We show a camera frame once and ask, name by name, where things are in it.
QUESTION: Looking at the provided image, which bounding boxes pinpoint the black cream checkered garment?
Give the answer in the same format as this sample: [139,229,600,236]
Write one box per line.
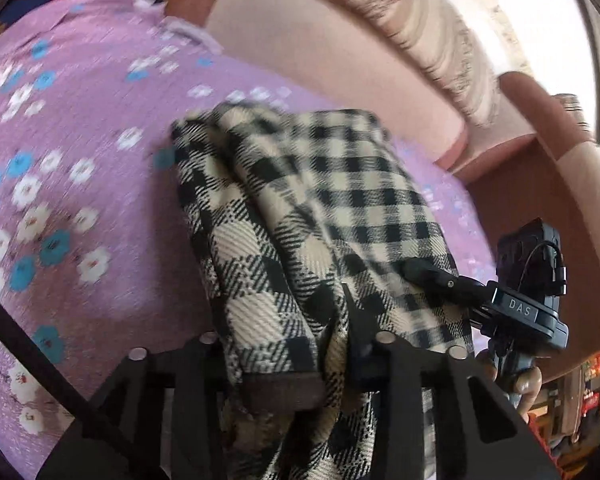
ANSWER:
[171,102,471,479]

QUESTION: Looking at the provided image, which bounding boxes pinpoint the person's right hand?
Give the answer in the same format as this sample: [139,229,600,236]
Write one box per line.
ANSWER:
[477,350,543,424]

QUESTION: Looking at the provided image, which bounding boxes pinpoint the brown wooden sofa side panel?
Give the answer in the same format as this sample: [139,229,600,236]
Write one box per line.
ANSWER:
[453,72,600,380]

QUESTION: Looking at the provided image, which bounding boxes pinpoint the purple floral bed sheet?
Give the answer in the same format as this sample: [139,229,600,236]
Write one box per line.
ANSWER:
[0,0,496,480]

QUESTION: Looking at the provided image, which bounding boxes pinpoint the striped beige bolster pillow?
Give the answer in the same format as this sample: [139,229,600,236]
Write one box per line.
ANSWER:
[332,0,500,127]

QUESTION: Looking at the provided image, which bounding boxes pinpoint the pink brown sofa backrest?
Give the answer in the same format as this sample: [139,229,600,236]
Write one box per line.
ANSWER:
[164,0,537,183]

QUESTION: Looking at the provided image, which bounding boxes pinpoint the black cable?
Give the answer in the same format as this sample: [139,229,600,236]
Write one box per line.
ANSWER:
[0,282,96,421]

